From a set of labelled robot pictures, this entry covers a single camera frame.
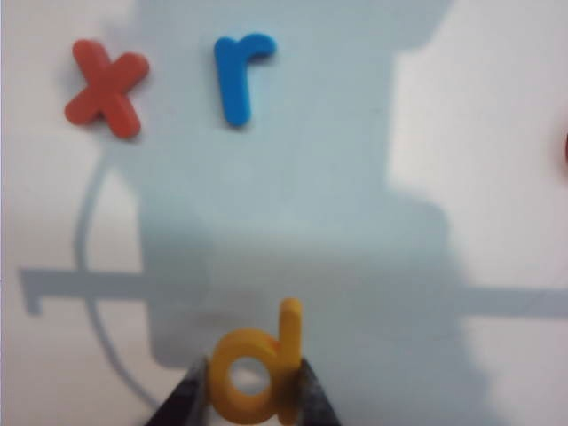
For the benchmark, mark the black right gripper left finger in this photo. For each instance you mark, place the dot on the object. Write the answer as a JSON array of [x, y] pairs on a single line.
[[186, 399]]

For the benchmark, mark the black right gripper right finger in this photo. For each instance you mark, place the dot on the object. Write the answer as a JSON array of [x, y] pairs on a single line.
[[313, 399]]

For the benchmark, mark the yellow letter d magnet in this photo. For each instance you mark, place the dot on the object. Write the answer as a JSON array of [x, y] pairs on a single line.
[[288, 346]]

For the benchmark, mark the orange letter o magnet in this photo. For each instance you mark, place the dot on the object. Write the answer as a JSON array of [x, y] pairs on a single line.
[[566, 151]]

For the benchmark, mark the light blue letter r magnet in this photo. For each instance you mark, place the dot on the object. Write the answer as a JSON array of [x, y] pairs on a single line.
[[235, 89]]

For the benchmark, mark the red-orange letter x magnet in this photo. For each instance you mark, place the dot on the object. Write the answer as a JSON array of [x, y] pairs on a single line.
[[106, 89]]

